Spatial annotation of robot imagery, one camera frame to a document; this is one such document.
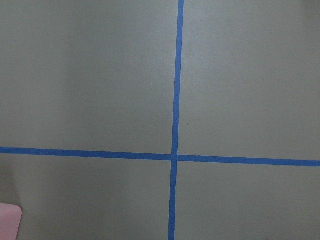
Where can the pink plastic bin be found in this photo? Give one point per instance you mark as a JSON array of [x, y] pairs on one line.
[[10, 219]]

